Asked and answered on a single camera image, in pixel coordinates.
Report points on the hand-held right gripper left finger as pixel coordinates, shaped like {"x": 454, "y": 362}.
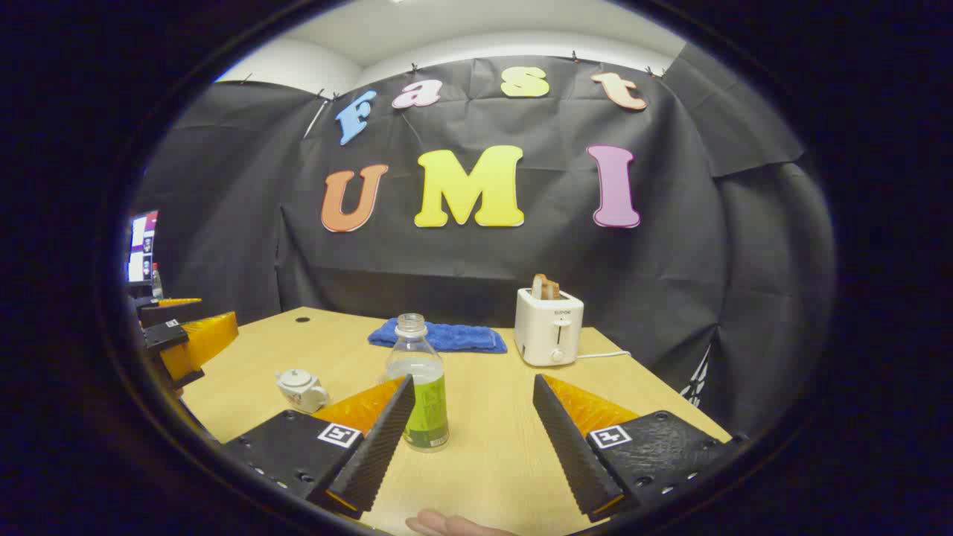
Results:
{"x": 380, "y": 447}

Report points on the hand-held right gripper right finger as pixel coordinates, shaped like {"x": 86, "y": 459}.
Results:
{"x": 573, "y": 454}

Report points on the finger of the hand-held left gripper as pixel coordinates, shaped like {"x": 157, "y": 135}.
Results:
{"x": 175, "y": 311}
{"x": 201, "y": 342}

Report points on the clear green label water bottle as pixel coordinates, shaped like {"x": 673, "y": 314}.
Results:
{"x": 428, "y": 409}

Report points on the white teacup lid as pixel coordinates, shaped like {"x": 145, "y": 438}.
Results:
{"x": 295, "y": 380}

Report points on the computer monitor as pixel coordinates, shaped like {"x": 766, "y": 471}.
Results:
{"x": 141, "y": 246}

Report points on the white toaster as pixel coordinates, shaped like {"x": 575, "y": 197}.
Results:
{"x": 547, "y": 327}

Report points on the blue towel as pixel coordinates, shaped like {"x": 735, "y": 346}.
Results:
{"x": 461, "y": 336}

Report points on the toasted bread slice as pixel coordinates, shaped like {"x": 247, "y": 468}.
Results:
{"x": 546, "y": 287}

